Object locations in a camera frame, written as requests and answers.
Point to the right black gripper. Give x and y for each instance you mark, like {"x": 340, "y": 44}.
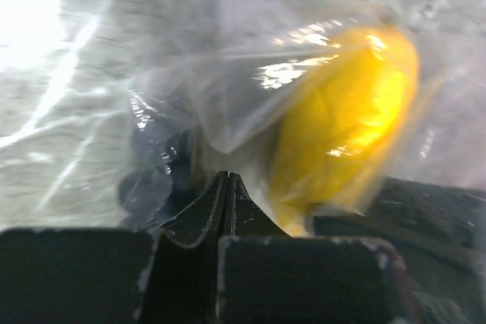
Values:
{"x": 440, "y": 234}

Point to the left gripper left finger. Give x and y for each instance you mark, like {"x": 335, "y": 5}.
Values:
{"x": 111, "y": 275}

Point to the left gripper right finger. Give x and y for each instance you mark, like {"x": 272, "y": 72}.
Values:
{"x": 266, "y": 276}

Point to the dark fake grapes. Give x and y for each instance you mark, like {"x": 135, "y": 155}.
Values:
{"x": 164, "y": 180}

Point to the yellow fake banana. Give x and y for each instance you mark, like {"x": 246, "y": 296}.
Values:
{"x": 334, "y": 140}

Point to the clear zip top bag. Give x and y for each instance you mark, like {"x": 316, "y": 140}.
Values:
{"x": 231, "y": 69}

